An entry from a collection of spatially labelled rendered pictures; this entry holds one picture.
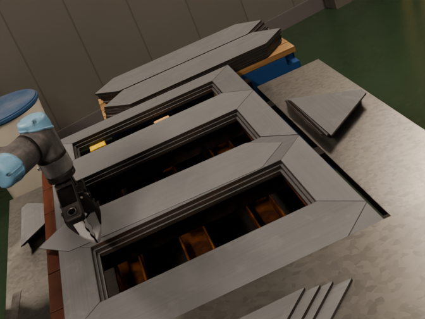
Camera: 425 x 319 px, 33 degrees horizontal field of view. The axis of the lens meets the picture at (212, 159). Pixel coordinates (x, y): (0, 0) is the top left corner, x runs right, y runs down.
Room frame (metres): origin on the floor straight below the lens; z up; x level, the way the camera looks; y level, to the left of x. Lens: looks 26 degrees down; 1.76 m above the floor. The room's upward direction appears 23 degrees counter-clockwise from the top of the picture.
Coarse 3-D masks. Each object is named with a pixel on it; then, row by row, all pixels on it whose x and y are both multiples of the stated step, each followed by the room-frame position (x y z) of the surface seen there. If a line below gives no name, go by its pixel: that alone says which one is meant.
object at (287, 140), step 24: (192, 96) 2.48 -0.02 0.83; (144, 120) 2.46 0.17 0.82; (216, 120) 2.15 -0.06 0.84; (240, 120) 2.11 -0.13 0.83; (168, 144) 2.13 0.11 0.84; (288, 144) 1.78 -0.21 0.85; (120, 168) 2.12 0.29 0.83; (264, 168) 1.71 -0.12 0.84; (216, 192) 1.70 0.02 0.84; (240, 192) 1.69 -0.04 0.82; (168, 216) 1.68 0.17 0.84; (120, 240) 1.67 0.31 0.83; (96, 264) 1.60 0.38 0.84
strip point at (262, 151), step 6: (246, 144) 1.88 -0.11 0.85; (252, 144) 1.87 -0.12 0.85; (258, 144) 1.85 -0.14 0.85; (264, 144) 1.84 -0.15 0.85; (270, 144) 1.82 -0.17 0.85; (276, 144) 1.81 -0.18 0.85; (252, 150) 1.83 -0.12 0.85; (258, 150) 1.82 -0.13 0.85; (264, 150) 1.80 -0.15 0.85; (270, 150) 1.79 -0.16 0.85; (258, 156) 1.78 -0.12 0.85; (264, 156) 1.77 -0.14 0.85; (270, 156) 1.75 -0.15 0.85; (258, 162) 1.75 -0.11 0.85; (264, 162) 1.74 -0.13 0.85
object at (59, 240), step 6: (60, 228) 1.84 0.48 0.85; (66, 228) 1.82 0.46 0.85; (54, 234) 1.82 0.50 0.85; (60, 234) 1.81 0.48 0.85; (66, 234) 1.79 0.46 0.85; (54, 240) 1.79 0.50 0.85; (60, 240) 1.77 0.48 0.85; (66, 240) 1.76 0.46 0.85; (54, 246) 1.75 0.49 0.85; (60, 246) 1.74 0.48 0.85; (66, 246) 1.73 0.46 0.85
